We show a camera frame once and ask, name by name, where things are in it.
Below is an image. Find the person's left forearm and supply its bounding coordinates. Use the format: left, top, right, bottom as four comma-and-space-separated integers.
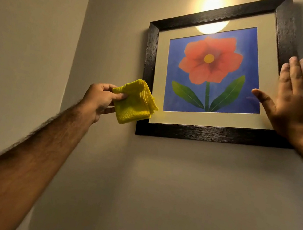
0, 88, 96, 230

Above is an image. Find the yellow microfibre cloth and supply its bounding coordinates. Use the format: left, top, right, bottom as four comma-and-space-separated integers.
107, 75, 163, 130

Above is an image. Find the person's left hand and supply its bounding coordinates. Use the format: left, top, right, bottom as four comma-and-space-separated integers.
78, 80, 129, 129

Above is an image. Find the dark framed flower picture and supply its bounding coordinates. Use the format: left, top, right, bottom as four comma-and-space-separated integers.
131, 0, 303, 161

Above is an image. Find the person's right hand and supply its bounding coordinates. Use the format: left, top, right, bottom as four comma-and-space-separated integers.
245, 50, 303, 142

